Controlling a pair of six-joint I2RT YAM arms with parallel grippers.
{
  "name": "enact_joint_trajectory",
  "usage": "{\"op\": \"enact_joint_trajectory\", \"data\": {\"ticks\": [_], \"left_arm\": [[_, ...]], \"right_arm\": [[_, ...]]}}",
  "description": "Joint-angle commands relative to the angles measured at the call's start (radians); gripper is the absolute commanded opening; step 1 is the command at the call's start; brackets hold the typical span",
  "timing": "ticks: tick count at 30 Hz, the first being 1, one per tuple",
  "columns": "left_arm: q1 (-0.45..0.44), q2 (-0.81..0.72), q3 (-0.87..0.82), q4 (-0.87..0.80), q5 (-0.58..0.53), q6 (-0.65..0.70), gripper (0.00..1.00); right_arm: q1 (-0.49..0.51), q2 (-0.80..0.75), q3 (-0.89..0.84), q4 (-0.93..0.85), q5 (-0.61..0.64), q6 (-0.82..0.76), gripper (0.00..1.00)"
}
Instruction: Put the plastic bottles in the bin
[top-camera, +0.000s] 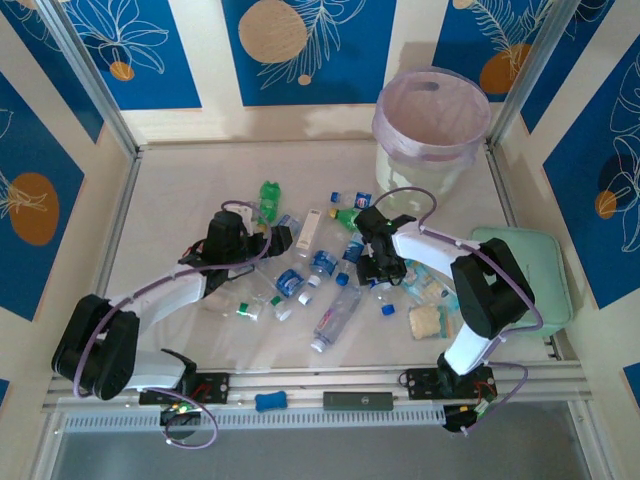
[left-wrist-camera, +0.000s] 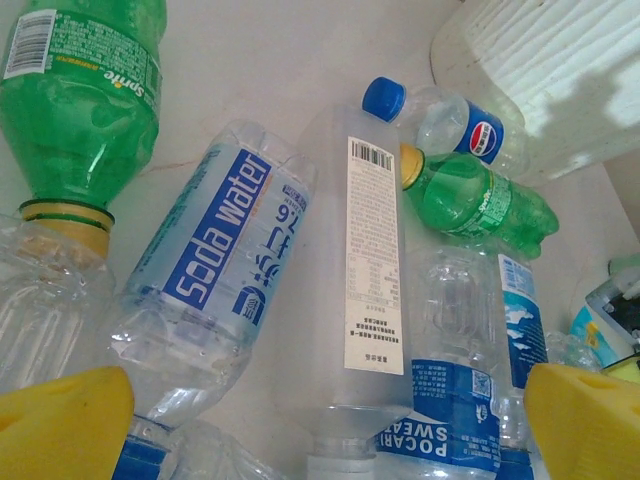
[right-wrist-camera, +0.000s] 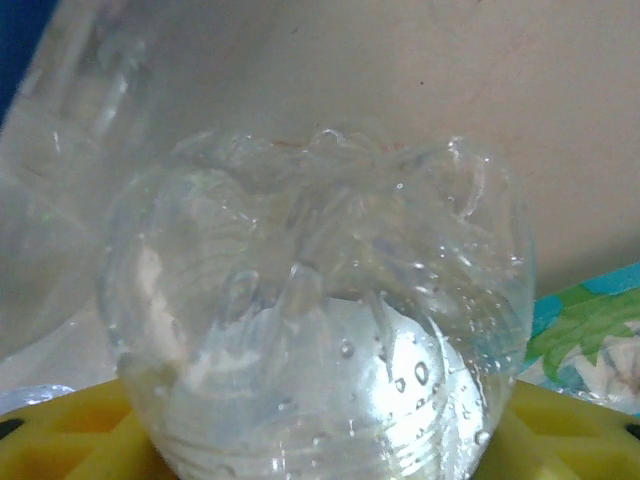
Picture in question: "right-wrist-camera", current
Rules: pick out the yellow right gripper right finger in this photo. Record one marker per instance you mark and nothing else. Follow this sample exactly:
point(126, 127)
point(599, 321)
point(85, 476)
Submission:
point(575, 445)

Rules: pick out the teal green snack packet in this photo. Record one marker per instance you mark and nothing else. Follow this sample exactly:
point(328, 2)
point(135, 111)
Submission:
point(590, 340)

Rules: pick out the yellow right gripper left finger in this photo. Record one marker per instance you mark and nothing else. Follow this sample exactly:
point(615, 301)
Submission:
point(60, 440)

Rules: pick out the clear round plastic bottle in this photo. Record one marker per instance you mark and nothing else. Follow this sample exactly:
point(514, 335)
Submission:
point(320, 300)

